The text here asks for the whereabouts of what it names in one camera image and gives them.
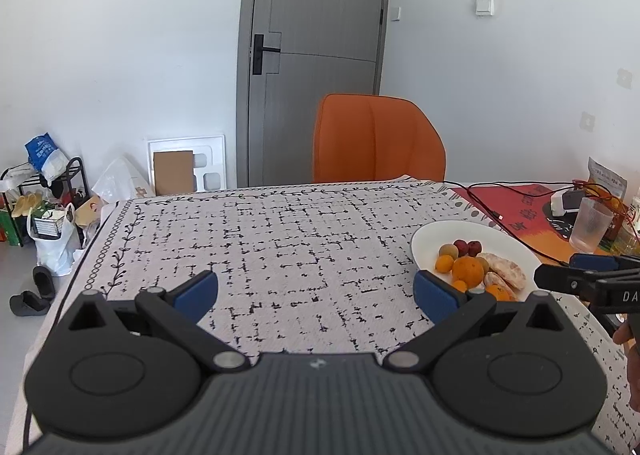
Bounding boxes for patterned white tablecloth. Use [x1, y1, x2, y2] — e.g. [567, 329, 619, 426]
[10, 177, 640, 455]

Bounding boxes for person's right hand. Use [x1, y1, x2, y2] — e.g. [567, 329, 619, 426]
[612, 314, 640, 411]

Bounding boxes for orange chair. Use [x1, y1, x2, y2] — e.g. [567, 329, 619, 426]
[312, 94, 447, 184]

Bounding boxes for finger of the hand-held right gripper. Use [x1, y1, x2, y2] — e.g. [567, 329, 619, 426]
[533, 262, 608, 295]
[569, 253, 640, 272]

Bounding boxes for white shopping bag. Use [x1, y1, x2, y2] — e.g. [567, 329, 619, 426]
[27, 202, 83, 277]

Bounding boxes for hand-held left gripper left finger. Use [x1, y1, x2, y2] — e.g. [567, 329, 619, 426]
[56, 270, 251, 372]

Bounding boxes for white brown paper bag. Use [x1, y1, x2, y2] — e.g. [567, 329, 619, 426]
[75, 195, 116, 236]

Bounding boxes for grey door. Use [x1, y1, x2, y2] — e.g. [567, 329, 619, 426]
[236, 0, 393, 188]

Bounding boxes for white plate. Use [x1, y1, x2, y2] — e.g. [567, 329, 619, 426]
[410, 221, 543, 303]

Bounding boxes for black slipper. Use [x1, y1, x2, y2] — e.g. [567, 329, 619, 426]
[9, 291, 51, 318]
[32, 265, 57, 300]

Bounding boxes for clear white plastic bag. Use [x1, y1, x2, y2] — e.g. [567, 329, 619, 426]
[91, 156, 151, 200]

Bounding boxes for white electronic device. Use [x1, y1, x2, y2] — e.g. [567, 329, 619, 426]
[550, 190, 591, 216]

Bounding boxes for peeled pomelo segment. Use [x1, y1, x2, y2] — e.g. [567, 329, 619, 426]
[480, 253, 527, 290]
[484, 271, 516, 302]

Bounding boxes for brown cardboard sheet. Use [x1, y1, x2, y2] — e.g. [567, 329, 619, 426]
[153, 150, 195, 196]

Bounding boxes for blue plastic bag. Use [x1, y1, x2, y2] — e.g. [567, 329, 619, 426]
[25, 134, 68, 183]

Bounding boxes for white foam board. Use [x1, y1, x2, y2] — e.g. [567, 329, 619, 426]
[146, 135, 227, 196]

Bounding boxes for black metal rack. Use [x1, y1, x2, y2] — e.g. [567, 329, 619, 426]
[0, 157, 91, 248]

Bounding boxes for orange cable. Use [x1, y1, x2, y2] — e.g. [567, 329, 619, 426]
[570, 179, 640, 236]

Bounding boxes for large orange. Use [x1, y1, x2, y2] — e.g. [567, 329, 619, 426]
[452, 256, 485, 284]

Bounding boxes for grey printed packet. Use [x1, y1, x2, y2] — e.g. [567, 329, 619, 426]
[586, 156, 628, 200]

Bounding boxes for clear ribbed glass cup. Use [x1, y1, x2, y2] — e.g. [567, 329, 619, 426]
[569, 197, 614, 256]

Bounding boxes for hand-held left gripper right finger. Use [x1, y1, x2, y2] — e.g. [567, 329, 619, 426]
[384, 270, 577, 371]

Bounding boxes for green box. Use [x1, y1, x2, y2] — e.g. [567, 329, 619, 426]
[0, 207, 21, 246]

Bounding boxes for black cable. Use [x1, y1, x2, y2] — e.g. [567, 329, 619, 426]
[445, 180, 571, 268]
[450, 182, 601, 266]

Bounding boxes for black door handle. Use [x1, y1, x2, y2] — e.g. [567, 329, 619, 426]
[251, 34, 282, 76]

